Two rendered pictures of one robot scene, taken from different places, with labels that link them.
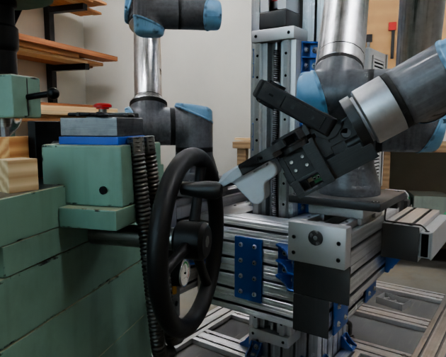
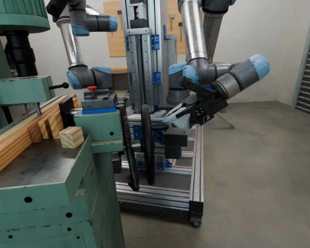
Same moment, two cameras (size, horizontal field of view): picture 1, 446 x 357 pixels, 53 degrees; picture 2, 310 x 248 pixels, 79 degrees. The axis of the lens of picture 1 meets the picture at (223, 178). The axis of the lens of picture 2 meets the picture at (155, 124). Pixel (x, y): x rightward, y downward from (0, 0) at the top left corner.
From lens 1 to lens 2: 0.29 m
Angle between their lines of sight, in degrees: 25
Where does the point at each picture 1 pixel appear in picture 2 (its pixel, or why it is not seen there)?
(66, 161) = (89, 122)
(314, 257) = (174, 132)
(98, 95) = not seen: hidden behind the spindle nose
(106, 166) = (112, 122)
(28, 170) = (79, 134)
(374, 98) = (230, 84)
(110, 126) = (110, 103)
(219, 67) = not seen: hidden behind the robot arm
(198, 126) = (107, 77)
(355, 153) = (220, 105)
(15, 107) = (46, 95)
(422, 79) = (248, 76)
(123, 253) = not seen: hidden behind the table
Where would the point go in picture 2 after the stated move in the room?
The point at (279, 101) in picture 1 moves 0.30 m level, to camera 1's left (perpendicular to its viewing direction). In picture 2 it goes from (192, 87) to (87, 101)
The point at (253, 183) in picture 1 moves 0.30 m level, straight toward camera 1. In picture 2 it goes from (180, 120) to (252, 174)
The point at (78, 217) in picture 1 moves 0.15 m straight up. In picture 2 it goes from (102, 148) to (94, 100)
